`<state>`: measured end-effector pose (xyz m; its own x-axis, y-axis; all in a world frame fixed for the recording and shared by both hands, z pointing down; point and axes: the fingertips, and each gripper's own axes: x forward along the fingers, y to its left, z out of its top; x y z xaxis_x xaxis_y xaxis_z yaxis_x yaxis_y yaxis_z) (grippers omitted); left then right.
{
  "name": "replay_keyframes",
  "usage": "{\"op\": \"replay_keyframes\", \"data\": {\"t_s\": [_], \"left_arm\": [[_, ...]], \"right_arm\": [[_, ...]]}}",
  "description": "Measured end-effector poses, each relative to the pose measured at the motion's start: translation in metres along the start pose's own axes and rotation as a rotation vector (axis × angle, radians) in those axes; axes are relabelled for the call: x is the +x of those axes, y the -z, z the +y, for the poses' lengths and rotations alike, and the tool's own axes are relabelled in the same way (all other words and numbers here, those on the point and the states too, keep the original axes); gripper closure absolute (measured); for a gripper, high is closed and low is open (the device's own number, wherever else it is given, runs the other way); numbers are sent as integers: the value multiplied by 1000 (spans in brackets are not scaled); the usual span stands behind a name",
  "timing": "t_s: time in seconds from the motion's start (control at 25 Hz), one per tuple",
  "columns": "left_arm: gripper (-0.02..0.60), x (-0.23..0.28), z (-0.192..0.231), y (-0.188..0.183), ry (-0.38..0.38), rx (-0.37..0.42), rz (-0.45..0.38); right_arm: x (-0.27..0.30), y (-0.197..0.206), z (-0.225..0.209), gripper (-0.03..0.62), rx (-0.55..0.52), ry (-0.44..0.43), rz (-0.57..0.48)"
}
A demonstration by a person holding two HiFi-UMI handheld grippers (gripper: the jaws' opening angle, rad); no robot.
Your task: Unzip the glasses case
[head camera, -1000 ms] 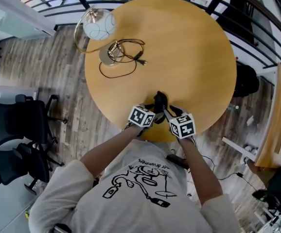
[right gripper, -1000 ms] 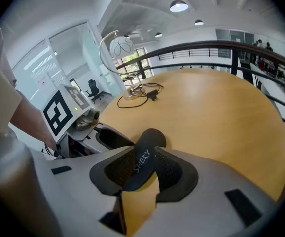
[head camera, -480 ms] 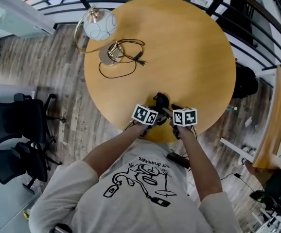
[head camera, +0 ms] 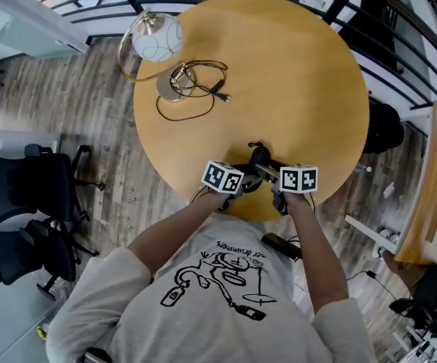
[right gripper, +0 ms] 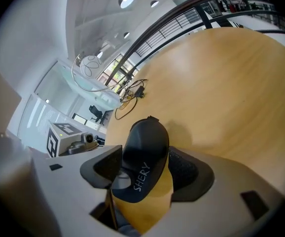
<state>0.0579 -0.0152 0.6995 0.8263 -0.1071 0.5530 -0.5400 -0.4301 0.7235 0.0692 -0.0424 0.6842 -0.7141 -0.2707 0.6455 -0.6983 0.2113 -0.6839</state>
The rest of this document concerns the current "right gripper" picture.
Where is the black office chair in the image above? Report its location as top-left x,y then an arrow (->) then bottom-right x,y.
88,105 -> 109,126

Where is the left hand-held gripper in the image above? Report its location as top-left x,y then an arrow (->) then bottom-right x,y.
46,122 -> 100,158

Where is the round wooden table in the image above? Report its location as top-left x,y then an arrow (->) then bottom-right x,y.
119,0 -> 285,88

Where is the brass lamp with white globe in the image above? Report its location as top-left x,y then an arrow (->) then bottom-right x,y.
71,54 -> 129,104

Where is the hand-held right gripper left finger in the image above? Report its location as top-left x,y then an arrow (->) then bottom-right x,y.
31,144 -> 123,237

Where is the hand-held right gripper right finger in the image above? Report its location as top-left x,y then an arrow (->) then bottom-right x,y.
142,145 -> 285,237

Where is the black SHERY case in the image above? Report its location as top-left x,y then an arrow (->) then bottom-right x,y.
111,116 -> 175,204

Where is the black lamp power cable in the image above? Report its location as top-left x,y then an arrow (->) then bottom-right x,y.
114,79 -> 148,121

